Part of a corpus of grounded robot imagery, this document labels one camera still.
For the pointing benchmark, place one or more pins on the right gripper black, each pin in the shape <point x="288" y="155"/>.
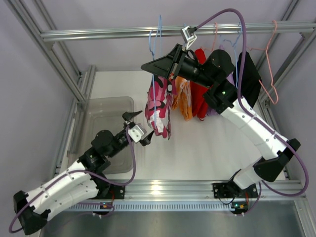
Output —
<point x="174" y="62"/>

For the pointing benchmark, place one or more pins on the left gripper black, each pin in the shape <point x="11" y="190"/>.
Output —
<point x="132" y="122"/>

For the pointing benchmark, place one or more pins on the pink camouflage trousers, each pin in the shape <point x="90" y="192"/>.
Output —
<point x="158" y="106"/>

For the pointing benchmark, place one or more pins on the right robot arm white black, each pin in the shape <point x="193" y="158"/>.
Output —
<point x="276" y="151"/>

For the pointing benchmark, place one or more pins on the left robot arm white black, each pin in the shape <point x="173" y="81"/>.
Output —
<point x="84" y="179"/>

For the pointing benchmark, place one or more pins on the orange white trousers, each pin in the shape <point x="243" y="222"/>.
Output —
<point x="182" y="100"/>

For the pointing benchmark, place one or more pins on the pink hanger under red trousers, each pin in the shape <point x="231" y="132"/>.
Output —
<point x="214" y="41"/>

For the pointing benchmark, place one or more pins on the red trousers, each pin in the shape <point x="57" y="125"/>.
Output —
<point x="199" y="105"/>

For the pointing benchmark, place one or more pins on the lilac trousers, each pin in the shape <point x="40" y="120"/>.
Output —
<point x="223" y="92"/>

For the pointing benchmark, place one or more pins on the blue hanger under lilac trousers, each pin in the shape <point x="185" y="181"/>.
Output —
<point x="237" y="69"/>

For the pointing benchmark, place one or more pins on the clear plastic bin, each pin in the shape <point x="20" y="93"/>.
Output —
<point x="106" y="116"/>

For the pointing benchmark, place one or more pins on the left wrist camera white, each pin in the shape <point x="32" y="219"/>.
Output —
<point x="137" y="132"/>

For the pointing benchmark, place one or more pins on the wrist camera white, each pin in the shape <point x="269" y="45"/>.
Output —
<point x="137" y="132"/>
<point x="189" y="36"/>

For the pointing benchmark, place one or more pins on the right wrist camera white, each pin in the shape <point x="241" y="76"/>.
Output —
<point x="189" y="36"/>

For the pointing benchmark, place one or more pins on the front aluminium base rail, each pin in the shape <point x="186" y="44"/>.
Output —
<point x="194" y="190"/>

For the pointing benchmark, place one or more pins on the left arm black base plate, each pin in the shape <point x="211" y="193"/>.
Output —
<point x="110" y="191"/>

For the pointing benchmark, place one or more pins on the left aluminium frame post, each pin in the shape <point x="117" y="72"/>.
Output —
<point x="69" y="77"/>

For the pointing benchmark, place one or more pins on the aluminium frame post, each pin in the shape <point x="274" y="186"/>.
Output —
<point x="69" y="77"/>
<point x="286" y="49"/>

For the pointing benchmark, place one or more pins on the aluminium hanging rail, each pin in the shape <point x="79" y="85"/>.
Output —
<point x="143" y="32"/>

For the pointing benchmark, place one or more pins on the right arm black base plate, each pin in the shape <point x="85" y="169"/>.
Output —
<point x="222" y="190"/>

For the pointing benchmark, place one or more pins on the grey slotted cable duct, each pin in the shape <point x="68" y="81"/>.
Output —
<point x="121" y="206"/>

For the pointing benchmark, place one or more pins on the right aluminium frame post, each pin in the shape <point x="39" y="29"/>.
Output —
<point x="286" y="49"/>

